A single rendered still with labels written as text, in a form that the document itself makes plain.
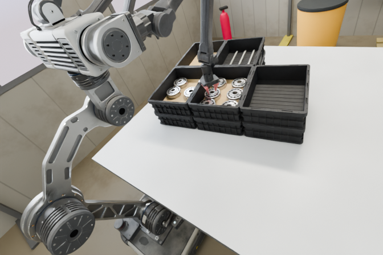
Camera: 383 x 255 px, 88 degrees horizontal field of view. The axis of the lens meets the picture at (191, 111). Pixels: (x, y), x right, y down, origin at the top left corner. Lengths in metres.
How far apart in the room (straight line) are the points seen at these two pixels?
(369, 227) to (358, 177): 0.19
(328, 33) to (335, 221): 2.10
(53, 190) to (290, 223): 0.97
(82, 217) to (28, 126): 1.62
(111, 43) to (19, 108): 1.91
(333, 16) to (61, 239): 2.73
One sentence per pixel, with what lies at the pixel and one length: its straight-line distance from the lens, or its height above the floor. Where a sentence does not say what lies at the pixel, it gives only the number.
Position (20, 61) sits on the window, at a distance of 2.37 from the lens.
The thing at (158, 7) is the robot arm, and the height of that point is 1.47.
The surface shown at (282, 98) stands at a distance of 1.22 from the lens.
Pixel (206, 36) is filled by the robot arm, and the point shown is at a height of 1.23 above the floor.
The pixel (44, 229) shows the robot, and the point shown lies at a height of 0.96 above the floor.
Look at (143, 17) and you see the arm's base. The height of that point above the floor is 1.47.
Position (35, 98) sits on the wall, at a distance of 2.45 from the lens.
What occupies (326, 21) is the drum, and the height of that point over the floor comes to 0.61.
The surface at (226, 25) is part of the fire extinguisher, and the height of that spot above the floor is 0.41.
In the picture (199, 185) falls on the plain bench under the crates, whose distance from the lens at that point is 1.07.
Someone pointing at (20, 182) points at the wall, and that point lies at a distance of 2.69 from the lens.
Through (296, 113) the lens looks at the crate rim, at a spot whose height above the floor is 0.93.
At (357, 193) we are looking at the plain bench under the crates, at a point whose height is 0.70.
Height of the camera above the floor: 1.61
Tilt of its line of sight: 39 degrees down
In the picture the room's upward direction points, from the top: 20 degrees counter-clockwise
